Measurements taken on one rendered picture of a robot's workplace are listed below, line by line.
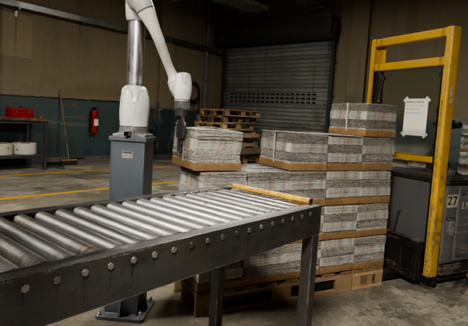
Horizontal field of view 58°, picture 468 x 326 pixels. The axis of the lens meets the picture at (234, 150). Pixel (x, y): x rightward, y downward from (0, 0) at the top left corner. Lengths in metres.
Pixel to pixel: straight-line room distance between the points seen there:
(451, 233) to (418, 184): 0.42
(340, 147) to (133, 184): 1.34
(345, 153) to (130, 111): 1.41
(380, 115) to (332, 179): 0.58
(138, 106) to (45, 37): 6.88
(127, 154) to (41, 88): 6.77
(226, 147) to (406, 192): 1.75
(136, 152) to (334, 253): 1.48
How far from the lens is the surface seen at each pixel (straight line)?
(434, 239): 3.34
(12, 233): 1.31
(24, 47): 8.92
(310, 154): 2.69
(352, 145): 2.90
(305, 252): 1.81
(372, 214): 3.12
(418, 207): 3.57
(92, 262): 1.04
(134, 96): 2.33
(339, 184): 2.87
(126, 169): 2.33
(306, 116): 10.16
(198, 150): 2.31
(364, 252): 3.16
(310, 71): 10.22
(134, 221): 1.38
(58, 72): 9.16
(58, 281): 1.00
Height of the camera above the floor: 1.14
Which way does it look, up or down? 5 degrees down
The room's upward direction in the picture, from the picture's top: 4 degrees clockwise
